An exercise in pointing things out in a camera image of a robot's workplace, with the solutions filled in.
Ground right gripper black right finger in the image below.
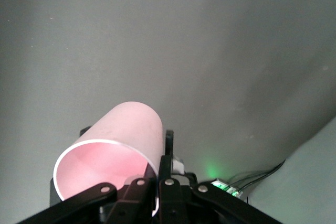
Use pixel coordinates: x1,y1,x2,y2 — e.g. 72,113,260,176
158,155,284,224

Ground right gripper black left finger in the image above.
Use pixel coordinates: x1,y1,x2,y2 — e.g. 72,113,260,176
18,175,158,224

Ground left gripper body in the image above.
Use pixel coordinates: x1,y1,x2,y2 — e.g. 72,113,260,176
49,178,64,207

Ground pink plastic cup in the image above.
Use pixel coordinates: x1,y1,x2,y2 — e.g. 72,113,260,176
53,101,164,217

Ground black right arm base cable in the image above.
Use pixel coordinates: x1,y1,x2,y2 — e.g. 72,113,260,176
230,159,287,191

